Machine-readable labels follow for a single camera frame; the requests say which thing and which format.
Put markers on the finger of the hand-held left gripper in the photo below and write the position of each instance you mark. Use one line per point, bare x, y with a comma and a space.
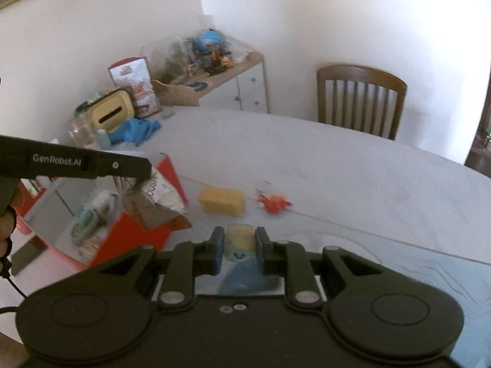
122, 165

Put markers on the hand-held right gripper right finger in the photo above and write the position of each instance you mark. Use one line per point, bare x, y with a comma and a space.
261, 251

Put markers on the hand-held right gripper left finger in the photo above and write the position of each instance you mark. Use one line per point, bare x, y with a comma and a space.
218, 251

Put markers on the pastel smiley toy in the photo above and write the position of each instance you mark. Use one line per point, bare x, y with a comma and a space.
239, 241

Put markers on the silver snack bag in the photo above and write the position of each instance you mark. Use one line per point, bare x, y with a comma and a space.
153, 199

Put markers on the white red cardboard box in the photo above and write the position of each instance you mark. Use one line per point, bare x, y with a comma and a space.
115, 241

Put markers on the person's left hand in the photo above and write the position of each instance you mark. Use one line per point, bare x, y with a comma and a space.
5, 230

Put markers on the blue cloth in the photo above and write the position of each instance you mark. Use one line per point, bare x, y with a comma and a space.
134, 128

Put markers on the clear drinking glass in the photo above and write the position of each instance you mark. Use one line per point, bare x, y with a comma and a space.
82, 132

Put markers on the red toy in clear wrapper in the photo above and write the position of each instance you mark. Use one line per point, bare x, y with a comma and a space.
272, 203

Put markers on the yellow sponge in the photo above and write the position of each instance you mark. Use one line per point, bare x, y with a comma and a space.
222, 199

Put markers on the yellow tissue box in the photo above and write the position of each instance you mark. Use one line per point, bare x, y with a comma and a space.
111, 109

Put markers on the teal white packet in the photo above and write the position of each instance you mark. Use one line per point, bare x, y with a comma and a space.
90, 214

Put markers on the dark green bag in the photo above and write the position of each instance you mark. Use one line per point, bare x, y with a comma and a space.
81, 108

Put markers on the red white carton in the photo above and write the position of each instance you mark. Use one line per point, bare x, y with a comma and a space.
134, 84

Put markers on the dark toy figures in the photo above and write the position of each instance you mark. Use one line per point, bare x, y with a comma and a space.
218, 61

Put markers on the white sideboard with wooden top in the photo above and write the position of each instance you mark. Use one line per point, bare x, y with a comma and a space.
238, 80

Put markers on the wooden chair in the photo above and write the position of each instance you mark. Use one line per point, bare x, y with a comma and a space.
360, 96

